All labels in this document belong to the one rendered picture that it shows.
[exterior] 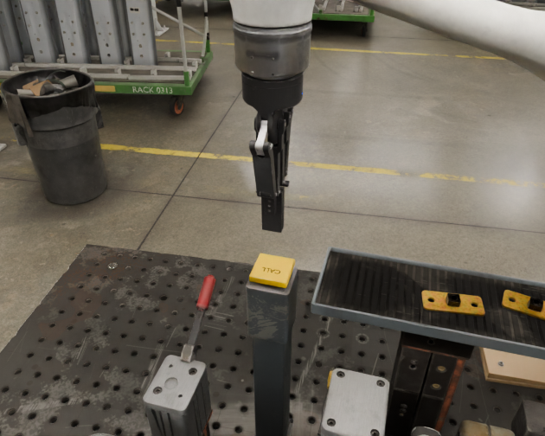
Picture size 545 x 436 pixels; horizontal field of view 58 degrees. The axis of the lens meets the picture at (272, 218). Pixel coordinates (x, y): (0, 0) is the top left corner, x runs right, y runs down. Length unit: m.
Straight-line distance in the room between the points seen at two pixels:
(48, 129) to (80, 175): 0.35
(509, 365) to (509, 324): 0.56
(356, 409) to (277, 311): 0.21
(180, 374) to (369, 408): 0.28
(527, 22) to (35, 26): 4.45
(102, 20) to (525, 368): 4.09
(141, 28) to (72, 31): 0.61
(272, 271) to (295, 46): 0.35
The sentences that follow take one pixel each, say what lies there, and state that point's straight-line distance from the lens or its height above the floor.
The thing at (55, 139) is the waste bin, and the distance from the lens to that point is 3.02.
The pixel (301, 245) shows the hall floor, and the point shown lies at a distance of 2.70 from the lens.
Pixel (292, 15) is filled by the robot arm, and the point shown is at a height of 1.54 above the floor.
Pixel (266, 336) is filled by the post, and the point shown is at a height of 1.04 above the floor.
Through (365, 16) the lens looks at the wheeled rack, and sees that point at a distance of 6.48.
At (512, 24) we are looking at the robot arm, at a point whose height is 1.51.
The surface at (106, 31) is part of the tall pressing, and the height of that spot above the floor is 0.58.
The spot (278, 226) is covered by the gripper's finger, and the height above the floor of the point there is 1.25.
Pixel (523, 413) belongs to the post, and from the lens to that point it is 0.76.
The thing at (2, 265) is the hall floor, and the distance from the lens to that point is 2.93.
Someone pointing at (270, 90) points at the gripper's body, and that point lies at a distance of 0.59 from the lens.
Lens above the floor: 1.67
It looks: 35 degrees down
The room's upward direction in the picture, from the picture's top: straight up
